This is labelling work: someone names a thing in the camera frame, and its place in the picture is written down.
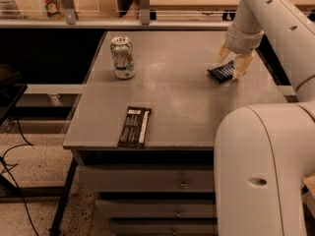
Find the red printed snack bag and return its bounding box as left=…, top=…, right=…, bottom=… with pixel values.
left=44, top=0, right=63, bottom=18

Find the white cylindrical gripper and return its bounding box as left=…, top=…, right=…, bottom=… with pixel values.
left=217, top=23, right=264, bottom=80

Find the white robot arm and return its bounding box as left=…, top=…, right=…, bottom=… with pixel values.
left=215, top=0, right=315, bottom=236

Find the green white 7up can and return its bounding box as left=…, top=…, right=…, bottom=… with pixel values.
left=110, top=36, right=135, bottom=80

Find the grey drawer cabinet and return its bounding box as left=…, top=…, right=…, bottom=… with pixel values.
left=63, top=31, right=284, bottom=230

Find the black snack bar wrapper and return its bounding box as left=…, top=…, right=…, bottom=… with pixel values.
left=117, top=106, right=152, bottom=149

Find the bottom drawer with knob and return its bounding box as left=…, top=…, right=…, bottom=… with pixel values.
left=108, top=219, right=219, bottom=236

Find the middle drawer with knob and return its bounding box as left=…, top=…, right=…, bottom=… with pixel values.
left=95, top=200, right=217, bottom=218

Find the top drawer with knob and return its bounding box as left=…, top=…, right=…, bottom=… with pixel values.
left=78, top=164, right=215, bottom=193

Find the black floor cable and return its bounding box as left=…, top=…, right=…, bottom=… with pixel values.
left=0, top=116, right=40, bottom=236

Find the drawer with knob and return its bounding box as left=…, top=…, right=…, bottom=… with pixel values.
left=78, top=164, right=215, bottom=193
left=95, top=200, right=217, bottom=218
left=108, top=219, right=219, bottom=236

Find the black side table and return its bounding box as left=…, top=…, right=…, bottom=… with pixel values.
left=0, top=64, right=27, bottom=125

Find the dark blue rxbar wrapper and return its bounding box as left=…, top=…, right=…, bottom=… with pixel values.
left=208, top=60, right=234, bottom=84

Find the metal shelf rail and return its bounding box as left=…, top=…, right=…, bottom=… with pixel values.
left=0, top=0, right=237, bottom=30

